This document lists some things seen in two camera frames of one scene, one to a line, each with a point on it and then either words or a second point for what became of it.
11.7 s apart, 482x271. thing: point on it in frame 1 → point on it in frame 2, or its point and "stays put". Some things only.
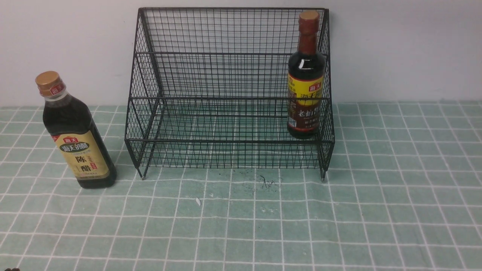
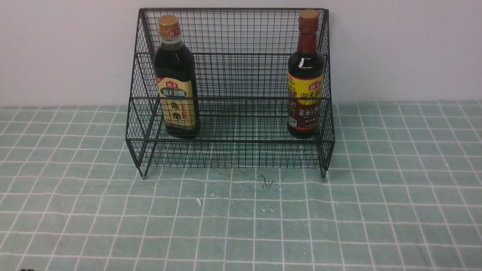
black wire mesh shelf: [231, 87] stays put
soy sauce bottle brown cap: [306, 81] stays put
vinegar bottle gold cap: [72, 129] → [176, 71]
